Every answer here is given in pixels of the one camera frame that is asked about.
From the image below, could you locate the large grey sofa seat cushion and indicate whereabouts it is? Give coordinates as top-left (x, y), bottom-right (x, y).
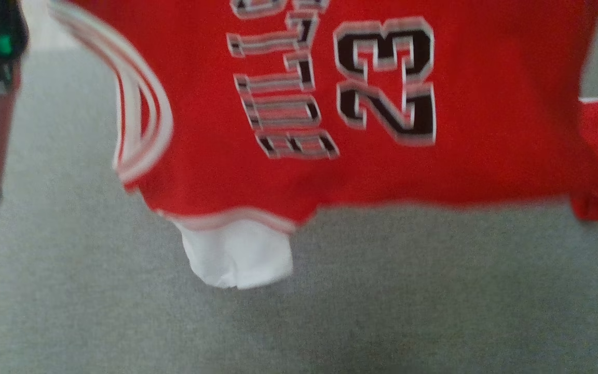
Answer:
top-left (0, 13), bottom-right (598, 374)

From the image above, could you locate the red white basketball jersey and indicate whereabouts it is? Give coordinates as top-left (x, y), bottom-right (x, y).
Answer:
top-left (50, 0), bottom-right (598, 290)

